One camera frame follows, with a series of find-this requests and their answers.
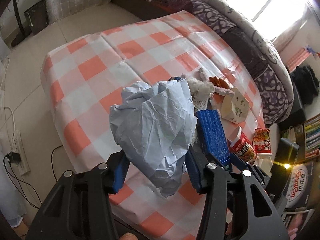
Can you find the black trash bin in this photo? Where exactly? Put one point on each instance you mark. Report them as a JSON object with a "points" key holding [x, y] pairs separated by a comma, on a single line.
{"points": [[36, 16]]}

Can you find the black clothes pile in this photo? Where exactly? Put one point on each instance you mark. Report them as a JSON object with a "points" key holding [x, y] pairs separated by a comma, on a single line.
{"points": [[306, 83]]}

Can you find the black floor fan stand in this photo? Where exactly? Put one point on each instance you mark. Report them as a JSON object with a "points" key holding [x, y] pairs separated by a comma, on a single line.
{"points": [[23, 32]]}

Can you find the blue carton box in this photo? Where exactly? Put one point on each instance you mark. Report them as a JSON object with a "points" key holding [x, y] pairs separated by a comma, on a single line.
{"points": [[212, 137]]}

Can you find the pink drawer cabinet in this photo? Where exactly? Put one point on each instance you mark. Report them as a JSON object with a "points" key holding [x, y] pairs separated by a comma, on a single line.
{"points": [[297, 59]]}

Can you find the red snack packet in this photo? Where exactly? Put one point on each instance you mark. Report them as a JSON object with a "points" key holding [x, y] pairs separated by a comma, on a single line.
{"points": [[261, 141]]}

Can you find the navy GanGen cardboard box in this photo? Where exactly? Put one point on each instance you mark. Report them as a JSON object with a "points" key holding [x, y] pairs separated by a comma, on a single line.
{"points": [[299, 186]]}

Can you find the orange white checkered tablecloth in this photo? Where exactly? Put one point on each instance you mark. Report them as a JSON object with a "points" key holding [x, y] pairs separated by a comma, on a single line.
{"points": [[84, 78]]}

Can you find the pink tissue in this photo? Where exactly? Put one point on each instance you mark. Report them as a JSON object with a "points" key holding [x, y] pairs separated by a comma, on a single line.
{"points": [[203, 75]]}

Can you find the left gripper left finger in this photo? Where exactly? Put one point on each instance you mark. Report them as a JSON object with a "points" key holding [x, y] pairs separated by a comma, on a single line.
{"points": [[120, 165]]}

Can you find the wooden bookshelf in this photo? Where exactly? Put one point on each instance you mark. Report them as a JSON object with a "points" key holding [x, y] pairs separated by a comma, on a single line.
{"points": [[306, 136]]}

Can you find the white power strip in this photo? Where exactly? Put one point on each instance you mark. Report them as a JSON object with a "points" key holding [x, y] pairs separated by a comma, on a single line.
{"points": [[17, 147]]}

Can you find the window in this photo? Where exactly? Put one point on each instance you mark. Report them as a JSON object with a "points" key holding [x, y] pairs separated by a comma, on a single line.
{"points": [[271, 17]]}

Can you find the white paper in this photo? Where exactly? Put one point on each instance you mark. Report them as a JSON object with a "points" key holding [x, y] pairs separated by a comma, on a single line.
{"points": [[155, 125]]}

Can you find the black power adapter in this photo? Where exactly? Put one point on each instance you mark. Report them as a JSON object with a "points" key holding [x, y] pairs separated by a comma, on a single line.
{"points": [[14, 157]]}

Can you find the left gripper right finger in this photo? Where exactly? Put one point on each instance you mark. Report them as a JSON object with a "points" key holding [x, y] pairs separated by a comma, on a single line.
{"points": [[194, 163]]}

